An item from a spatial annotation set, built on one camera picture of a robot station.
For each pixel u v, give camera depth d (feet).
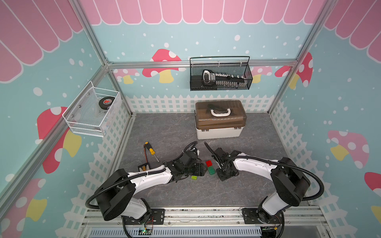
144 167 2.93
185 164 2.13
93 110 2.59
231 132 3.22
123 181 1.41
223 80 2.87
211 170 2.62
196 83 2.86
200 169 2.43
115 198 1.39
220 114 3.01
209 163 2.93
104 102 2.59
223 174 2.55
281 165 1.57
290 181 1.48
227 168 2.12
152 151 3.17
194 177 2.80
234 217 2.49
